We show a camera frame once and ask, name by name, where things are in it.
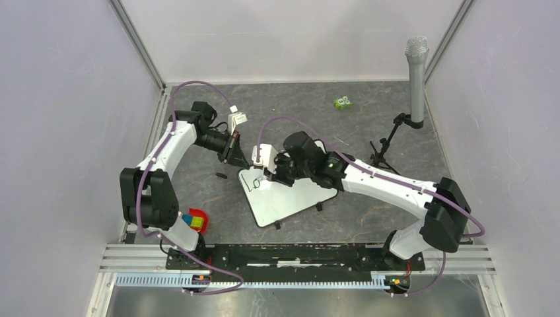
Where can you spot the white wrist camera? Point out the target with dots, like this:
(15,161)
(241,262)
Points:
(235,118)
(263,156)

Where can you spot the aluminium frame rail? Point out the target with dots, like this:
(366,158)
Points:
(133,258)

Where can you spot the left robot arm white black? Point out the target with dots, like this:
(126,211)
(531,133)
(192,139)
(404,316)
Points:
(148,197)

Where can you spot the grey microphone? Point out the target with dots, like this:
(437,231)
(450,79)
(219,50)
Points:
(416,53)

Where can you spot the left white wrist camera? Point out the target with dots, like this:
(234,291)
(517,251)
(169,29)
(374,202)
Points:
(235,118)

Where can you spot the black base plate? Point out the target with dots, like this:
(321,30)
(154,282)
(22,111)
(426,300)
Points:
(285,263)

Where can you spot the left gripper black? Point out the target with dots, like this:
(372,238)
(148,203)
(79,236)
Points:
(232,153)

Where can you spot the white whiteboard black frame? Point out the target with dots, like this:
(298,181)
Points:
(271,202)

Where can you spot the red bowl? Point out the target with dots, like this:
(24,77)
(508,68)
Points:
(201,213)

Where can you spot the colourful cube block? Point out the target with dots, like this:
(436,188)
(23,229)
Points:
(197,223)

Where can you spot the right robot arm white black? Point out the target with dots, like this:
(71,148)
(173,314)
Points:
(440,207)

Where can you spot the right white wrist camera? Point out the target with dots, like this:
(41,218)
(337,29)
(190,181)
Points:
(263,156)

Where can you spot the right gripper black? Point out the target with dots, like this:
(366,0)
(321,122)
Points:
(278,176)

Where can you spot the black microphone stand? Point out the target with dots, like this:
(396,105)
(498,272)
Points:
(378,159)

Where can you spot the green toy block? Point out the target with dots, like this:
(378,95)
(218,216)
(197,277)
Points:
(342,103)

